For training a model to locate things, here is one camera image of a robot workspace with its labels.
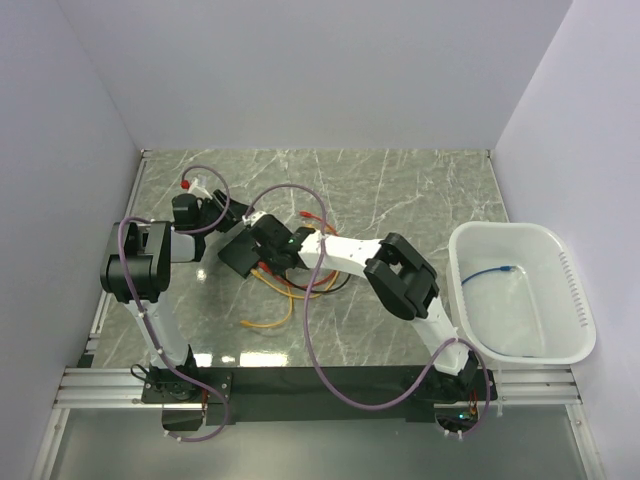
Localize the white plastic bin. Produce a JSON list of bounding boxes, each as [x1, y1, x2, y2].
[[446, 221, 596, 366]]

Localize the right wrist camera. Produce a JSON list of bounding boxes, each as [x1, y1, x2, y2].
[[242, 211, 266, 227]]

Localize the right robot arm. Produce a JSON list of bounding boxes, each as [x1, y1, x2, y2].
[[244, 212, 479, 399]]

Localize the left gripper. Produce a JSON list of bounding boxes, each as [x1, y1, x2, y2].
[[196, 189, 255, 235]]

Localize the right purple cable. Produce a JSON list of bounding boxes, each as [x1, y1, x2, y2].
[[247, 184, 491, 439]]

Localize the black ethernet cable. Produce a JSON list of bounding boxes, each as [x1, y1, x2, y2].
[[269, 264, 353, 294]]

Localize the black network switch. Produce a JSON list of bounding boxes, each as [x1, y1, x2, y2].
[[218, 230, 260, 279]]

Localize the red ethernet cable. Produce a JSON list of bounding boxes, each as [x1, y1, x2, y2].
[[259, 211, 341, 287]]

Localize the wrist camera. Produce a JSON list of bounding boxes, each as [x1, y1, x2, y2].
[[242, 211, 266, 227], [180, 176, 213, 199]]

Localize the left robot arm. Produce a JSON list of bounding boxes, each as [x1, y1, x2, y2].
[[100, 189, 248, 402]]

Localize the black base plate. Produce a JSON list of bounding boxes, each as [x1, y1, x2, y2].
[[140, 365, 499, 432]]

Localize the blue ethernet cable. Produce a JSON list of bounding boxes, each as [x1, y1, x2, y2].
[[459, 263, 524, 289]]

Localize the orange ethernet cable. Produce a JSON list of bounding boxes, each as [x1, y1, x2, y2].
[[240, 269, 301, 329]]

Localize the aluminium rail frame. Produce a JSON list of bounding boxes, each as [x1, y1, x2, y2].
[[39, 149, 605, 479]]

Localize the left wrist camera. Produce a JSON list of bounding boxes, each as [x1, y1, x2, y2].
[[180, 176, 213, 199]]

